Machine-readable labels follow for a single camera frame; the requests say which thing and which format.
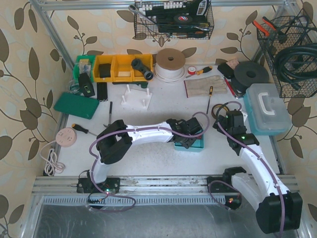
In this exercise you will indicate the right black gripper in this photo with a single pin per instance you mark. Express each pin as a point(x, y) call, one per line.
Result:
point(223, 123)

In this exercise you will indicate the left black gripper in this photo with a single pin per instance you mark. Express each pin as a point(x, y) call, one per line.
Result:
point(189, 140)

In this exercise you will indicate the small claw hammer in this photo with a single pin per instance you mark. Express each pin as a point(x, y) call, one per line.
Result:
point(109, 115)

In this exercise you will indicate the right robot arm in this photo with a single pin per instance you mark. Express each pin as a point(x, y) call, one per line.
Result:
point(277, 208)

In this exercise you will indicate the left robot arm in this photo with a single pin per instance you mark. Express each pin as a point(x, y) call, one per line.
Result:
point(113, 143)

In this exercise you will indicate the blue plastic tray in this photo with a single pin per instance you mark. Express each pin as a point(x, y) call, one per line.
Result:
point(197, 146)

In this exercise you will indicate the brown tape roll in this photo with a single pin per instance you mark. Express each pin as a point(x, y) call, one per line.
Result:
point(214, 110)

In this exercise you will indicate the red utility knife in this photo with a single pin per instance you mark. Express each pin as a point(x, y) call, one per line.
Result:
point(236, 94)

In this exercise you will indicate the teal clear toolbox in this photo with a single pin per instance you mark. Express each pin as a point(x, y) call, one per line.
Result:
point(267, 114)

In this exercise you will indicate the yellow black slim screwdriver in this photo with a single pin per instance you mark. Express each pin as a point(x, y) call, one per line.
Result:
point(210, 94)

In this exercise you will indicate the beige work glove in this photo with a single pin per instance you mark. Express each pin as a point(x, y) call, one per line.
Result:
point(201, 87)

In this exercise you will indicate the black disc spool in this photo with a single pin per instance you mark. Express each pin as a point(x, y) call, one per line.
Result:
point(247, 73)

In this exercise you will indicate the red white tape roll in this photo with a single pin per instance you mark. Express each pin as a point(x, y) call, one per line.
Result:
point(191, 70)

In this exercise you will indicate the white peg fixture base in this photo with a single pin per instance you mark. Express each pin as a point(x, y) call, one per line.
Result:
point(136, 99)

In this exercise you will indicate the yellow storage bin right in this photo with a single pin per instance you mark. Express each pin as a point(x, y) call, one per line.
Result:
point(147, 60)

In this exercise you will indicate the black pipe fitting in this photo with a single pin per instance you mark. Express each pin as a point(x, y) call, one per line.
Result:
point(139, 66)

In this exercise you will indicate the black slotted block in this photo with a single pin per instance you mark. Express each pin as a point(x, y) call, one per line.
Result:
point(102, 92)

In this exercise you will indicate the yellow storage bin left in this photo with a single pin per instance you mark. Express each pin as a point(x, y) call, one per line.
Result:
point(102, 68)

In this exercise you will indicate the black green meter device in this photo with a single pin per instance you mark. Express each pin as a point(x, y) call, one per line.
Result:
point(85, 85)

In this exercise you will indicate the green foam pad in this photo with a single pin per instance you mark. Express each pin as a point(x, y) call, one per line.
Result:
point(76, 105)

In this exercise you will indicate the green storage bin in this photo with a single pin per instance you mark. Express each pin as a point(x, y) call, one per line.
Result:
point(84, 64)

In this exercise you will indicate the pink round power strip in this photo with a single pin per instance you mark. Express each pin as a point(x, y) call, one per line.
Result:
point(66, 137)

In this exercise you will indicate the silver wrench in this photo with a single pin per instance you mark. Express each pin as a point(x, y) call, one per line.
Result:
point(134, 10)

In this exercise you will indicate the white cable spool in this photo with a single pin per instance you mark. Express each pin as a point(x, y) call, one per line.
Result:
point(170, 65)

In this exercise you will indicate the top wire basket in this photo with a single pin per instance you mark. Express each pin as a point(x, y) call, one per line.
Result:
point(178, 19)

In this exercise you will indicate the wire basket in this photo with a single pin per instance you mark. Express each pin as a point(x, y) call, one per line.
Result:
point(178, 19)
point(289, 45)

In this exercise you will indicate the right wire basket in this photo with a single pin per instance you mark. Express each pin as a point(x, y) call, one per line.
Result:
point(289, 45)

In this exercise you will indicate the aluminium front rail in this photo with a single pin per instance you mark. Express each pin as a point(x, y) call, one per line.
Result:
point(168, 190)

